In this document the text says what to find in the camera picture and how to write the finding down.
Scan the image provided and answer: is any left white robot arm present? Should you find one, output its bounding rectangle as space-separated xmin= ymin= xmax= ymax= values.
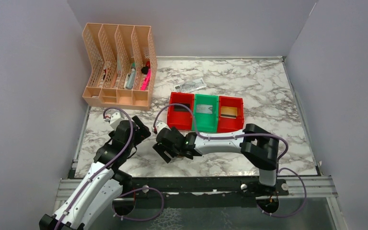
xmin=39 ymin=113 xmax=150 ymax=230

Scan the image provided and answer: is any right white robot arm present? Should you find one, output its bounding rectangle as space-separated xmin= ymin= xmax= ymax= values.
xmin=153 ymin=124 xmax=281 ymax=187

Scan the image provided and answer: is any black card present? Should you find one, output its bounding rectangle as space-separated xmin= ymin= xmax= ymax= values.
xmin=173 ymin=103 xmax=191 ymax=112

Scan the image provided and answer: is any silver VIP card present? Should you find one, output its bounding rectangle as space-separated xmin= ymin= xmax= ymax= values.
xmin=196 ymin=104 xmax=214 ymax=114

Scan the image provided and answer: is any gold card with stripe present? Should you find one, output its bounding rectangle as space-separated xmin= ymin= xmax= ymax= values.
xmin=220 ymin=106 xmax=238 ymax=119

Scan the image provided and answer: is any left red plastic bin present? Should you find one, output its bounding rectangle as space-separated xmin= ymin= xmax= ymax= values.
xmin=167 ymin=92 xmax=195 ymax=131

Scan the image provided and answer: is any red plastic bin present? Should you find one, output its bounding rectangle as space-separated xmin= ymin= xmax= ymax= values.
xmin=217 ymin=96 xmax=244 ymax=133
xmin=167 ymin=92 xmax=195 ymax=131

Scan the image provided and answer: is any pink highlighter pen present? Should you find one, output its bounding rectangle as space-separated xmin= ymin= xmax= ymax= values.
xmin=140 ymin=70 xmax=151 ymax=91

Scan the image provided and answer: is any green plastic bin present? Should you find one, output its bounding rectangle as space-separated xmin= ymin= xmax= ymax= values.
xmin=194 ymin=94 xmax=219 ymax=133

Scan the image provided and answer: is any grey green marker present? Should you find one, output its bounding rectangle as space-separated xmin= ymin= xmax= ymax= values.
xmin=124 ymin=63 xmax=136 ymax=90

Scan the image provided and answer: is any right red plastic bin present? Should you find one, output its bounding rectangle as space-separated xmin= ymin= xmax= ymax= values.
xmin=217 ymin=96 xmax=244 ymax=133

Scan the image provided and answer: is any black binder clip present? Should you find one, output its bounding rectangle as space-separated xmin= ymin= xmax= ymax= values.
xmin=141 ymin=61 xmax=151 ymax=75

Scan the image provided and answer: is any clear protractor ruler packet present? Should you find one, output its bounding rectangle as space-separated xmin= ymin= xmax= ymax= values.
xmin=173 ymin=78 xmax=207 ymax=93

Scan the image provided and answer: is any peach plastic file organizer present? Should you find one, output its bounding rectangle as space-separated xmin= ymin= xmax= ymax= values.
xmin=82 ymin=23 xmax=158 ymax=110

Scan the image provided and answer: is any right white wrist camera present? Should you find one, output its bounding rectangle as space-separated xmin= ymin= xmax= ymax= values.
xmin=153 ymin=120 xmax=170 ymax=134

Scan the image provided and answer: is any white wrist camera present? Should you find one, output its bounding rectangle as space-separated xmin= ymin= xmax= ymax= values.
xmin=153 ymin=120 xmax=170 ymax=134
xmin=109 ymin=112 xmax=125 ymax=130

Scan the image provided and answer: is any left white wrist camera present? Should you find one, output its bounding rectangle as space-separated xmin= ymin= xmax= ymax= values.
xmin=109 ymin=112 xmax=125 ymax=130

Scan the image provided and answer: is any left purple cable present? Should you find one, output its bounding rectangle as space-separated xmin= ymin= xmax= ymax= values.
xmin=52 ymin=107 xmax=165 ymax=230

